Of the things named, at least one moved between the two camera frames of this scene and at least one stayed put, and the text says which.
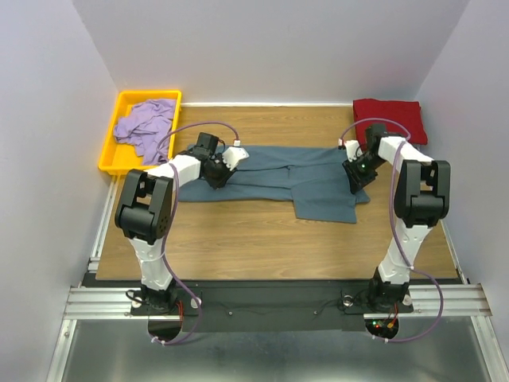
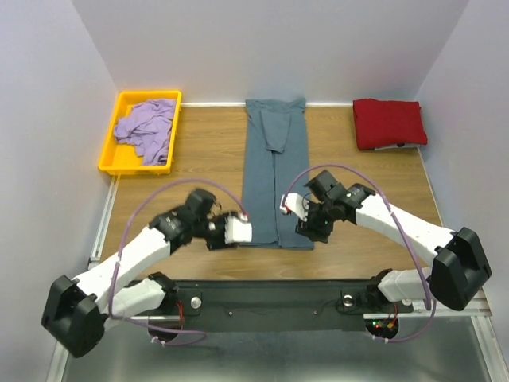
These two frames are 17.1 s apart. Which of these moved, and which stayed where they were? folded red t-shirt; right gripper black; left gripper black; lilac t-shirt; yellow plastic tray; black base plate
Moved: left gripper black; right gripper black
Stayed: lilac t-shirt; folded red t-shirt; yellow plastic tray; black base plate
